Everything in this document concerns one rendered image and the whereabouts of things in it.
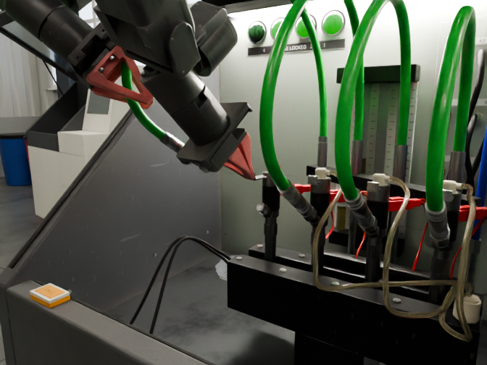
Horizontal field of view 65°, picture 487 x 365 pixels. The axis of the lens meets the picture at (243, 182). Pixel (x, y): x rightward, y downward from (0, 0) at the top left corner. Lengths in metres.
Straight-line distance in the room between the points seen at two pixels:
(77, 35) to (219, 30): 0.18
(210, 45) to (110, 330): 0.36
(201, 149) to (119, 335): 0.24
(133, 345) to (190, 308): 0.31
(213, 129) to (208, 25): 0.12
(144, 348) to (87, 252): 0.31
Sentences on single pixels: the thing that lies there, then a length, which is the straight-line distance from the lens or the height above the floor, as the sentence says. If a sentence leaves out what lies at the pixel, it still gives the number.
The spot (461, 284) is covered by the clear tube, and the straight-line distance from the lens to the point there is 0.42.
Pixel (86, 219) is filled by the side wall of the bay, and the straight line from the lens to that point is 0.74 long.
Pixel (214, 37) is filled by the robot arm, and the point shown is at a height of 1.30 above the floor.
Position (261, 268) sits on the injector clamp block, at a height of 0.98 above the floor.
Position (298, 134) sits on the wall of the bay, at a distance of 0.87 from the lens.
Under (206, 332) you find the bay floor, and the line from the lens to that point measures 0.72.
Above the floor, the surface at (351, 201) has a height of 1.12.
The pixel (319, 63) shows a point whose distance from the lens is 0.74.
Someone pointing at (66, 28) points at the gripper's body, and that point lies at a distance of 0.55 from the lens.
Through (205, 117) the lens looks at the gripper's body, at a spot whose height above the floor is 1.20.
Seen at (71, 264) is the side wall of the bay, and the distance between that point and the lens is 0.74.
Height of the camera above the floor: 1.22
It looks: 12 degrees down
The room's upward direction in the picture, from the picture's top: straight up
